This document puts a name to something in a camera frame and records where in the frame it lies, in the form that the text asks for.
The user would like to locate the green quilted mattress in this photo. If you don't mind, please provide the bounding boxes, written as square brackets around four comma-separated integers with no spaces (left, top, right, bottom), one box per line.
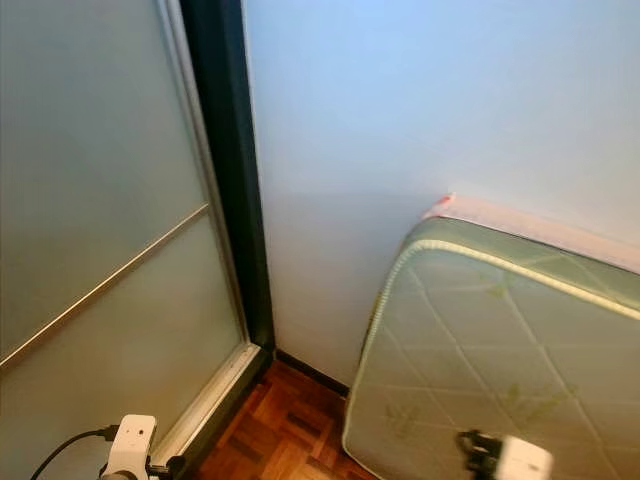
[342,193,640,480]

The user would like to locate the black baseboard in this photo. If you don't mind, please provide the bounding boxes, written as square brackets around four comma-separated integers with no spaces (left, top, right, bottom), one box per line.
[275,350,351,396]

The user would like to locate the frosted glass sliding door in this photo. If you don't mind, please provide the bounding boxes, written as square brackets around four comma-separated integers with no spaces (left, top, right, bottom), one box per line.
[0,0,261,480]

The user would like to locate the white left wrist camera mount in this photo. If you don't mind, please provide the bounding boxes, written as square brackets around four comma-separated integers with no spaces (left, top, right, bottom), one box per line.
[102,414,159,480]

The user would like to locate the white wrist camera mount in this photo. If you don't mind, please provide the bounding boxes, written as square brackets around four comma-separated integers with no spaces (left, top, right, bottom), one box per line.
[495,435,556,480]
[102,414,159,480]

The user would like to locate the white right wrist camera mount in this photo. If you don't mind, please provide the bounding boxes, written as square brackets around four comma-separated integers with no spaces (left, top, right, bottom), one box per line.
[495,435,556,480]

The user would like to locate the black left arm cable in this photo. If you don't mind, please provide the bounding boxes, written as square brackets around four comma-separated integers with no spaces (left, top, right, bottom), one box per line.
[28,425,121,480]

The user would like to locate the dark door frame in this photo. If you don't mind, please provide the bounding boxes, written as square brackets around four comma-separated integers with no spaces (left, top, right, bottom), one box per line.
[175,0,277,480]

